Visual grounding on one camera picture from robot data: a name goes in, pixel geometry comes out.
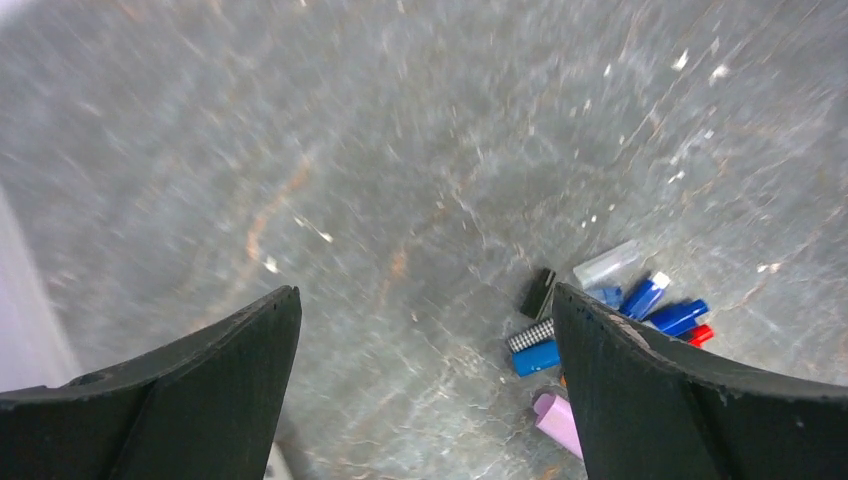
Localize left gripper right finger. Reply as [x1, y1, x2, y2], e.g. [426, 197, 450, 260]
[552, 283, 847, 479]

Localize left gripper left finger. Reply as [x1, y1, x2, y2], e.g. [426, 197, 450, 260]
[1, 286, 302, 479]

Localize pink highlighter cap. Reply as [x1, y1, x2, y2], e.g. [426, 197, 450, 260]
[533, 393, 584, 460]

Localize small red marker cap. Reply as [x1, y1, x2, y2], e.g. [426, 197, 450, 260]
[684, 324, 714, 348]

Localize blue eraser marker cap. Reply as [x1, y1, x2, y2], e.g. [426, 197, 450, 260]
[619, 271, 671, 321]

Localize blue deli marker cap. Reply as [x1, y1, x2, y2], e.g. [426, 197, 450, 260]
[512, 340, 561, 377]

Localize clear pen cap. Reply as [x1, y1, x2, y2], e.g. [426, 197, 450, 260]
[573, 240, 641, 289]

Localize black pen cap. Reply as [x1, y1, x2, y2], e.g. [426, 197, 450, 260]
[519, 268, 557, 321]

